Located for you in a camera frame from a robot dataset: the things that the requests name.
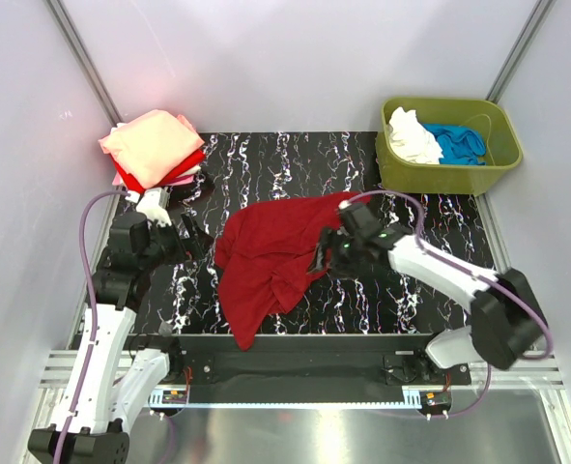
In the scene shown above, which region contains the aluminium frame post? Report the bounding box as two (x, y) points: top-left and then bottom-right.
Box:
(486, 0), (557, 104)
(43, 0), (123, 126)

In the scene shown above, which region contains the left aluminium frame post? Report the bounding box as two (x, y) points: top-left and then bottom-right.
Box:
(43, 0), (123, 126)

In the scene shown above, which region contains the folded red t-shirt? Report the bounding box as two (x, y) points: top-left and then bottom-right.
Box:
(112, 149), (206, 193)

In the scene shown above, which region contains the crumpled white t-shirt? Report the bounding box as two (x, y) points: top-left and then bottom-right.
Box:
(388, 106), (443, 164)

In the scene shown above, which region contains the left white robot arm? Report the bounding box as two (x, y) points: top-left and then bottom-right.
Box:
(27, 212), (213, 463)

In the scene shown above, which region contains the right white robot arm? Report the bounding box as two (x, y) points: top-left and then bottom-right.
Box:
(308, 201), (549, 384)

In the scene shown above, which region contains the olive green plastic bin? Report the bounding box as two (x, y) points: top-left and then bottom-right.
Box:
(376, 97), (523, 196)

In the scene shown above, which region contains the folded peach t-shirt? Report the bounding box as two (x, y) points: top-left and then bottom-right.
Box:
(98, 109), (205, 189)

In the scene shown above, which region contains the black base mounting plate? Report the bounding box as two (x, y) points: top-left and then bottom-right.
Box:
(70, 333), (472, 405)

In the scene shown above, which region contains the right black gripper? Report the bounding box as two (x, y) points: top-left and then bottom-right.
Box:
(308, 224), (366, 279)

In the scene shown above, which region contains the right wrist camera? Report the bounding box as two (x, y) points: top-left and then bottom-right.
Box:
(338, 202), (383, 240)

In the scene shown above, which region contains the dark red t-shirt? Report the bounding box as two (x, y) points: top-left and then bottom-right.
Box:
(214, 191), (355, 351)

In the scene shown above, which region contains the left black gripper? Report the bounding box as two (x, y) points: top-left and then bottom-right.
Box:
(140, 211), (214, 272)

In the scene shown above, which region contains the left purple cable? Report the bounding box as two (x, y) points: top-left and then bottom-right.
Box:
(52, 190), (132, 464)

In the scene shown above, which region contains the crumpled blue t-shirt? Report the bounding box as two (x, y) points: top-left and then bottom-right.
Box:
(423, 124), (487, 166)

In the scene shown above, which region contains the right aluminium frame post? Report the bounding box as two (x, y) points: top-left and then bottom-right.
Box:
(486, 0), (557, 104)

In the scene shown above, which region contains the folded pink t-shirt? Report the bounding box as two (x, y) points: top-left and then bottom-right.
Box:
(112, 113), (202, 187)

